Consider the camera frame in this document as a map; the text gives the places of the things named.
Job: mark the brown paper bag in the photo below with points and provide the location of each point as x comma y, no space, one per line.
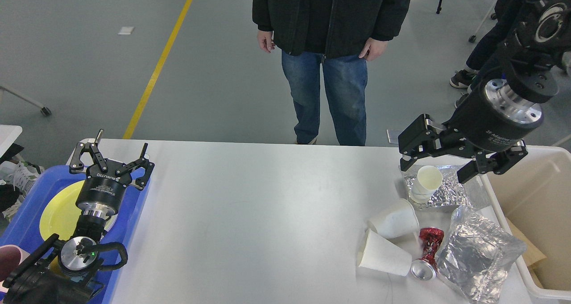
533,256

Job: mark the upper white paper cup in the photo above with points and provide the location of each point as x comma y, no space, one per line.
396,220

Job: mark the pink ribbed cup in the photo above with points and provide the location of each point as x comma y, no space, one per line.
11,256

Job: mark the lower white paper cup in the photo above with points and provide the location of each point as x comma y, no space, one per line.
377,253

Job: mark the crushed red soda can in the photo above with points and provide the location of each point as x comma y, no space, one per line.
425,268

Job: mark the white side table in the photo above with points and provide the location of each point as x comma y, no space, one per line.
9,133

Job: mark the white rolling chair frame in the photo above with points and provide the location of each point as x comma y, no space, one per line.
489,16

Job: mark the person in black clothes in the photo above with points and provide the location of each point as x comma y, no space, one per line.
507,12

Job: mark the blue plastic tray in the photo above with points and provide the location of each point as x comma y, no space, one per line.
23,230

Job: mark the beige plastic bin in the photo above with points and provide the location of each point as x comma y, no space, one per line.
535,195

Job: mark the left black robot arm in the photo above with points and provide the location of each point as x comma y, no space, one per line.
74,268

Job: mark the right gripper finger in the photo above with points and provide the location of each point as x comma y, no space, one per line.
422,138
483,161

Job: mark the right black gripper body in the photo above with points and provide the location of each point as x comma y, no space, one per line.
494,118

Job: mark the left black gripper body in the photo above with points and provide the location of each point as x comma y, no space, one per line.
102,193

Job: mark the yellow plastic plate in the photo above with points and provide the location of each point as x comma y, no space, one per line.
61,213

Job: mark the silver foil bag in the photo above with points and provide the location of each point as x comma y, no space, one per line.
476,255

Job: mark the pale green plate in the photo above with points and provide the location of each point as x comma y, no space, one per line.
111,214

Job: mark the small foil wrapper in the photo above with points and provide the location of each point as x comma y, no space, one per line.
451,194

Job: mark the left floor outlet plate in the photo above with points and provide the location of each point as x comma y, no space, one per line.
392,136

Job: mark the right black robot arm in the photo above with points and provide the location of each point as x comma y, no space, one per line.
537,43

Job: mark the person in blue jeans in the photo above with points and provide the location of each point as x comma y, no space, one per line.
327,44

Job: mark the white paper cup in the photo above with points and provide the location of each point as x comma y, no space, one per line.
377,253
396,220

